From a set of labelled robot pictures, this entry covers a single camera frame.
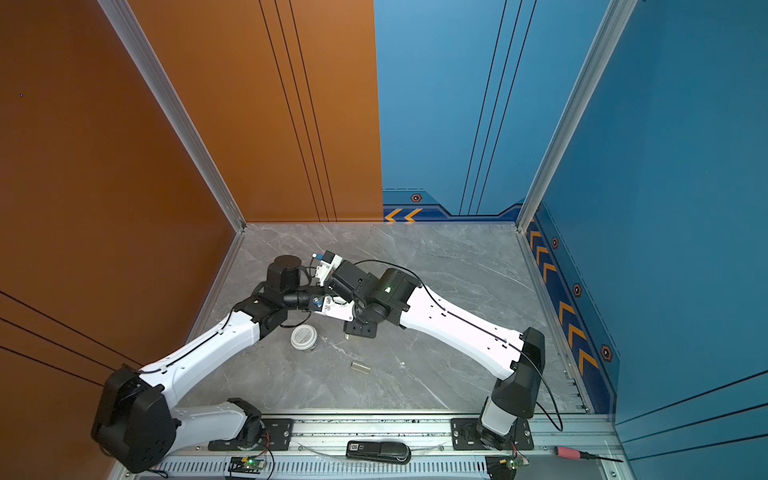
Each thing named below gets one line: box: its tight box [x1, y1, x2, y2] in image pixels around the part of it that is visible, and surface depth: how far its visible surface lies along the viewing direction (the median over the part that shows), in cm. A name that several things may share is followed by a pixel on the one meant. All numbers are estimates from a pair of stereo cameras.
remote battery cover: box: [350, 361, 371, 374], surface depth 86 cm
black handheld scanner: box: [346, 441, 412, 465], surface depth 70 cm
